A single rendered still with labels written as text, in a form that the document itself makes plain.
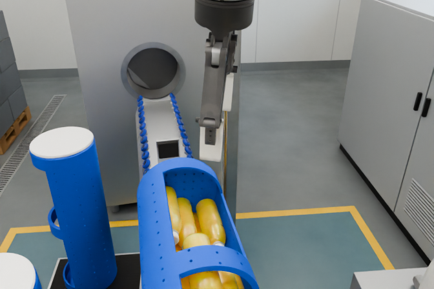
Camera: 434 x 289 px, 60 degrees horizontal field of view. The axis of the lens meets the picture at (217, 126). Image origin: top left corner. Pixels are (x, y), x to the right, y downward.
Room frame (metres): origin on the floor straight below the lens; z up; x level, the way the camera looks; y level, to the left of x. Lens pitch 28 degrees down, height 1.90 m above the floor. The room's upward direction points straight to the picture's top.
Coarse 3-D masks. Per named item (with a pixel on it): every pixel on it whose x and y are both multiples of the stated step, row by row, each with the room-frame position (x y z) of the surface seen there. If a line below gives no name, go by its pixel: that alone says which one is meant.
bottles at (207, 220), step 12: (180, 204) 0.97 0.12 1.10; (204, 204) 1.00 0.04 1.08; (192, 216) 0.93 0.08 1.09; (204, 216) 0.94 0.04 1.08; (216, 216) 0.94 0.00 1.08; (192, 228) 0.87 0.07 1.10; (204, 228) 0.90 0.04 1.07; (216, 228) 0.88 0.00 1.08; (180, 240) 0.83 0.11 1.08; (216, 240) 0.85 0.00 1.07; (240, 288) 0.67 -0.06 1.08
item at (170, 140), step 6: (168, 138) 1.45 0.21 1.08; (174, 138) 1.45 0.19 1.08; (156, 144) 1.42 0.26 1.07; (162, 144) 1.41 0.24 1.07; (168, 144) 1.42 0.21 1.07; (174, 144) 1.42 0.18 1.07; (162, 150) 1.41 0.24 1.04; (168, 150) 1.42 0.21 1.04; (174, 150) 1.42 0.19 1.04; (162, 156) 1.41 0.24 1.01; (168, 156) 1.41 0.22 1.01; (174, 156) 1.42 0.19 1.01
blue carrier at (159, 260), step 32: (192, 160) 1.05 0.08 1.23; (160, 192) 0.89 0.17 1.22; (192, 192) 1.06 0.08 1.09; (160, 224) 0.76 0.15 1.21; (224, 224) 0.94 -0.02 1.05; (160, 256) 0.66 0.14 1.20; (192, 256) 0.63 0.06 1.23; (224, 256) 0.64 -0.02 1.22; (160, 288) 0.57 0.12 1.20; (256, 288) 0.63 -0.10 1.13
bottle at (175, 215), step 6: (168, 186) 1.00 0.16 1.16; (168, 192) 0.97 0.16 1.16; (174, 192) 0.98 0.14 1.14; (168, 198) 0.93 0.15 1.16; (174, 198) 0.95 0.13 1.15; (174, 204) 0.91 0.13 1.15; (174, 210) 0.88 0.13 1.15; (174, 216) 0.86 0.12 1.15; (180, 216) 0.88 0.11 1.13; (174, 222) 0.84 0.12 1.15; (180, 222) 0.85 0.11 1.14; (174, 228) 0.82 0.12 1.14; (180, 228) 0.84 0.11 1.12
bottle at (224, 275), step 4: (220, 272) 0.66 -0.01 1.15; (224, 272) 0.66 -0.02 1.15; (228, 272) 0.66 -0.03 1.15; (220, 276) 0.65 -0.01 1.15; (224, 276) 0.65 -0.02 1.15; (228, 276) 0.65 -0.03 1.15; (232, 276) 0.66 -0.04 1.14; (224, 280) 0.63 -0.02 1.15; (228, 280) 0.64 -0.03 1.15; (232, 280) 0.64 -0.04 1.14; (224, 284) 0.62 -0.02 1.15; (228, 284) 0.62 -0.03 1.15; (232, 284) 0.63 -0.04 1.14; (236, 284) 0.64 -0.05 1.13; (224, 288) 0.61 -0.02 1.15; (228, 288) 0.61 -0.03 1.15; (232, 288) 0.61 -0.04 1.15; (236, 288) 0.62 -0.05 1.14
